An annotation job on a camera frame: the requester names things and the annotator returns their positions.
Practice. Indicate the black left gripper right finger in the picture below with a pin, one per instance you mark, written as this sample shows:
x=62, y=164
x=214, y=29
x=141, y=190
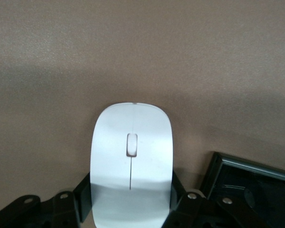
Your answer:
x=192, y=213

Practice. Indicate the small black phone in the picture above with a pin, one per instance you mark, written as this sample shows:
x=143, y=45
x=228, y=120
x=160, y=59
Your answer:
x=263, y=180

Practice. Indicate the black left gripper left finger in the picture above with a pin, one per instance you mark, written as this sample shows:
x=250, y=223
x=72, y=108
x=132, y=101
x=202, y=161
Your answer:
x=38, y=213

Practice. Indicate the brown table mat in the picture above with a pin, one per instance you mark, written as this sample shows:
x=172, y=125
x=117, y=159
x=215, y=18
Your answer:
x=133, y=47

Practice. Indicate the white computer mouse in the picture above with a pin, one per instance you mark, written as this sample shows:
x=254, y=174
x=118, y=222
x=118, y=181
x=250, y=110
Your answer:
x=152, y=154

